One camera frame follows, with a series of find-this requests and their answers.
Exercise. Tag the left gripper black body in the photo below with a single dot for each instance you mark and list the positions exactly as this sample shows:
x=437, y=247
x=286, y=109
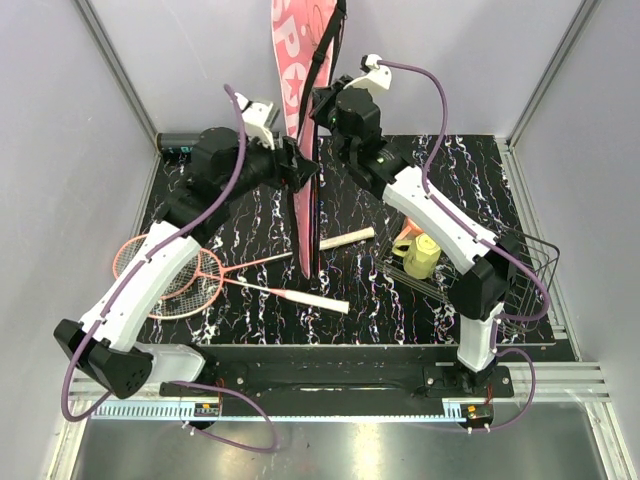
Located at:
x=280, y=174

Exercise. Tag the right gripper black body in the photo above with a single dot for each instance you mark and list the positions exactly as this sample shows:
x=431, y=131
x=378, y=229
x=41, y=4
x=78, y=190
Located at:
x=324, y=110

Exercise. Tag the pink racket bag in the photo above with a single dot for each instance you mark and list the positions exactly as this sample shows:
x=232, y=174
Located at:
x=306, y=38

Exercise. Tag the black shuttlecock tube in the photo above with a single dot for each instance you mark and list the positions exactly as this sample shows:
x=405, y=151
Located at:
x=176, y=143

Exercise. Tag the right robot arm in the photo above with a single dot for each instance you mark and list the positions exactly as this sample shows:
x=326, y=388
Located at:
x=483, y=261

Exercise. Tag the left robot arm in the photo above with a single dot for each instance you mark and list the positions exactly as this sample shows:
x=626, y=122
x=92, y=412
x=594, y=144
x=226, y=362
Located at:
x=224, y=165

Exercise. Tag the pink mug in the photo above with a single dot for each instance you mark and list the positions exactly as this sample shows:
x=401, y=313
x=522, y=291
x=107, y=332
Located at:
x=409, y=230

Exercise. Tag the yellow-green mug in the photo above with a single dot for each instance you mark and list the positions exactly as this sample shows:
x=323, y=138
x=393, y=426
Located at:
x=419, y=254

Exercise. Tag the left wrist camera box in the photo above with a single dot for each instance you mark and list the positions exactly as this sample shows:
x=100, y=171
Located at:
x=258, y=119

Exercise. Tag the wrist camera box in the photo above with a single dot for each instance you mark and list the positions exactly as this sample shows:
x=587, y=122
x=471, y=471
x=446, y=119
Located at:
x=258, y=119
x=377, y=77

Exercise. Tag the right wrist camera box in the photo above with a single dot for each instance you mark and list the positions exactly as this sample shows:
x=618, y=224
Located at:
x=377, y=77

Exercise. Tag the black base frame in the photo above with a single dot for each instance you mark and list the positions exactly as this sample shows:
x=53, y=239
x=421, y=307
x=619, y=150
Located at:
x=432, y=371

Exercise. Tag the black wire rack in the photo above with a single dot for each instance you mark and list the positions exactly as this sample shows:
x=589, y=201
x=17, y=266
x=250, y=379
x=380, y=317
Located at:
x=523, y=298

